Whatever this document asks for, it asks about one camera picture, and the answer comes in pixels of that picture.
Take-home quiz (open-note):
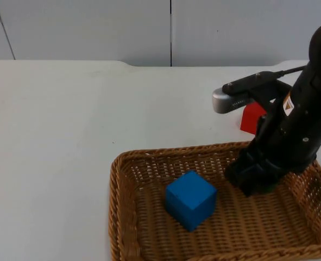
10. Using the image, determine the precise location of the blue cube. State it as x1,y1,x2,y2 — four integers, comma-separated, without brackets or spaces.
165,170,218,233

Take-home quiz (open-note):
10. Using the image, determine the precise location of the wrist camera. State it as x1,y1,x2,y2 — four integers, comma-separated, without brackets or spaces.
212,71,293,114

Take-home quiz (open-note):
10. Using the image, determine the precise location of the brown wicker basket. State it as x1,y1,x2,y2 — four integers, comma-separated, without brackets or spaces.
108,141,321,261

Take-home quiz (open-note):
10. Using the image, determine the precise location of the black cable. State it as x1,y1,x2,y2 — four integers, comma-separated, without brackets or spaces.
277,65,308,77

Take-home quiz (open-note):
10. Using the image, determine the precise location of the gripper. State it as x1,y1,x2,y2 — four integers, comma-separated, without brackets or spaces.
224,64,321,198

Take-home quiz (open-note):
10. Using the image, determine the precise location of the red cube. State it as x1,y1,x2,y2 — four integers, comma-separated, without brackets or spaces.
239,102,268,136

